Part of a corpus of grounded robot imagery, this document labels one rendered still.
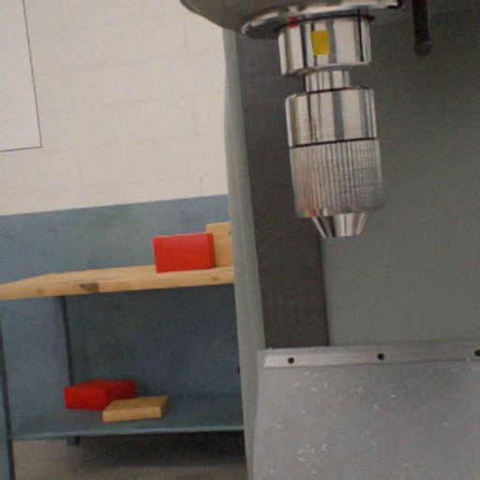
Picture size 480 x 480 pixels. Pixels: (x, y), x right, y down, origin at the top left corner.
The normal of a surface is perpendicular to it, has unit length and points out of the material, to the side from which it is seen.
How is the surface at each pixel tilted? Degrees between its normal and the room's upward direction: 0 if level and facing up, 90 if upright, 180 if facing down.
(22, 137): 90
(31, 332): 90
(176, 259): 90
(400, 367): 64
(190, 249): 90
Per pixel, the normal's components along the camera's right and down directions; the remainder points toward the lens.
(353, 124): 0.36, 0.01
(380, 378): -0.29, -0.38
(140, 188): -0.28, 0.07
